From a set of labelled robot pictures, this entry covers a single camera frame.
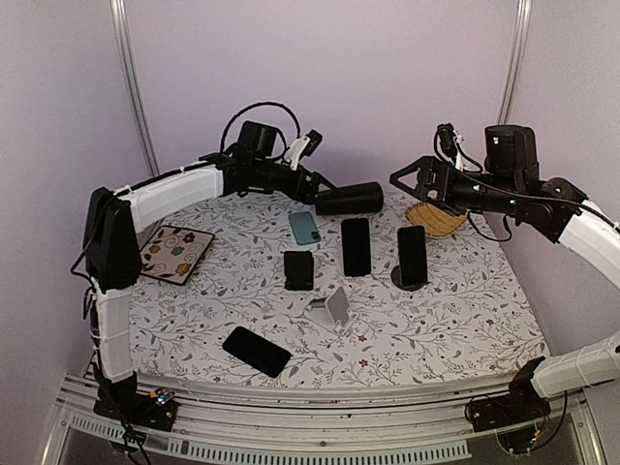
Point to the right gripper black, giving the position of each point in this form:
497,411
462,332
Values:
430,166

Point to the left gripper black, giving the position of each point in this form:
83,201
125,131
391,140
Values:
309,195

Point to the teal smartphone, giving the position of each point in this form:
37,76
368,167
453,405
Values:
304,228

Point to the black smartphone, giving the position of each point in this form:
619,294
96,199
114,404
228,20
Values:
257,352
356,249

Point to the blue smartphone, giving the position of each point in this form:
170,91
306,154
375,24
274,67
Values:
412,255

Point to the round wooden base phone stand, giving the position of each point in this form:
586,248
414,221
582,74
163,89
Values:
396,281

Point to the black smartphone front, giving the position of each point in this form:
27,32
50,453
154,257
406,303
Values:
257,352

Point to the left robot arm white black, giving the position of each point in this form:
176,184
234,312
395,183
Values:
110,253

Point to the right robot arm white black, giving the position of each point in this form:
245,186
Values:
509,183

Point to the black folding phone stand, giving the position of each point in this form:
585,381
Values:
299,270

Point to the grey white phone stand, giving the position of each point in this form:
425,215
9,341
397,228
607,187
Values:
333,313

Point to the black cylinder speaker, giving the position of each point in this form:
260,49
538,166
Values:
361,198

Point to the woven bamboo tray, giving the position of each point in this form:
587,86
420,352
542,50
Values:
436,222

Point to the floral table mat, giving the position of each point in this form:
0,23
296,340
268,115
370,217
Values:
213,306

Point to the floral square coaster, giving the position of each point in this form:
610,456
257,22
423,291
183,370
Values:
172,253

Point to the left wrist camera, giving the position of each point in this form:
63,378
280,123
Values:
303,146

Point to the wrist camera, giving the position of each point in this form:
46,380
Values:
447,147
303,146

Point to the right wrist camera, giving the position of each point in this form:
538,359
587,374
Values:
447,147

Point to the right aluminium corner post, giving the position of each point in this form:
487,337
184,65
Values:
519,40

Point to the aluminium corner post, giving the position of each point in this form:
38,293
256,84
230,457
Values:
120,23
519,40

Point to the front aluminium rail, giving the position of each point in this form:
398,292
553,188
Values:
439,396

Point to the left aluminium corner post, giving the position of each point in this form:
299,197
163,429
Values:
120,23

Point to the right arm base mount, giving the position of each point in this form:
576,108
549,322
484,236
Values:
518,405

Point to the perforated cable tray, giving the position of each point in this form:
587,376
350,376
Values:
318,434

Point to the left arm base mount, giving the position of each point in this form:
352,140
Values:
156,410

